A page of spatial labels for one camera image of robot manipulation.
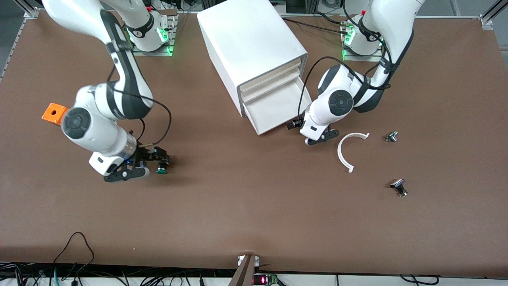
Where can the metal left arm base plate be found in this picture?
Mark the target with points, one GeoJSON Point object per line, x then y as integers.
{"type": "Point", "coordinates": [373, 58]}

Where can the white curved plastic bracket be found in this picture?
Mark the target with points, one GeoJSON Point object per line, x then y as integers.
{"type": "Point", "coordinates": [339, 153]}

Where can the green push button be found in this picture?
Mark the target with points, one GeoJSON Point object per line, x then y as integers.
{"type": "Point", "coordinates": [161, 171]}

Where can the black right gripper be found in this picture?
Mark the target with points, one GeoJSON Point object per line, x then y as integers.
{"type": "Point", "coordinates": [145, 155]}

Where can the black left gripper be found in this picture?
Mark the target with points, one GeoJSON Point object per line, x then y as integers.
{"type": "Point", "coordinates": [295, 124]}

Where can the orange button enclosure box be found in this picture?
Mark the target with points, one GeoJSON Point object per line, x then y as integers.
{"type": "Point", "coordinates": [53, 112]}

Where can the grey camera stand bar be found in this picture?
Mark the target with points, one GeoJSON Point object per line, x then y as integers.
{"type": "Point", "coordinates": [243, 274]}

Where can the white stand mounting bracket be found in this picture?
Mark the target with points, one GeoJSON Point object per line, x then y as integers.
{"type": "Point", "coordinates": [240, 260]}

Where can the small metal green component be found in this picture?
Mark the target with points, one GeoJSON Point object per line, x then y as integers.
{"type": "Point", "coordinates": [391, 136]}

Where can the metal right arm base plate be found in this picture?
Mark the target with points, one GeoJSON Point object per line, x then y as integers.
{"type": "Point", "coordinates": [139, 52]}

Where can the circuit board with red display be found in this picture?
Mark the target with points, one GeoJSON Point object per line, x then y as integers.
{"type": "Point", "coordinates": [264, 280]}

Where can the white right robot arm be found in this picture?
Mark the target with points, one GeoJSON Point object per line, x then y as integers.
{"type": "Point", "coordinates": [95, 127]}

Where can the black capped metal switch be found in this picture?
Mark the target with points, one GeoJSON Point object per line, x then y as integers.
{"type": "Point", "coordinates": [398, 186]}

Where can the white plastic tray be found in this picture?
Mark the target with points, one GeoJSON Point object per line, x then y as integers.
{"type": "Point", "coordinates": [278, 107]}

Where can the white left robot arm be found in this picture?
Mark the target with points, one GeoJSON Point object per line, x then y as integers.
{"type": "Point", "coordinates": [337, 103]}

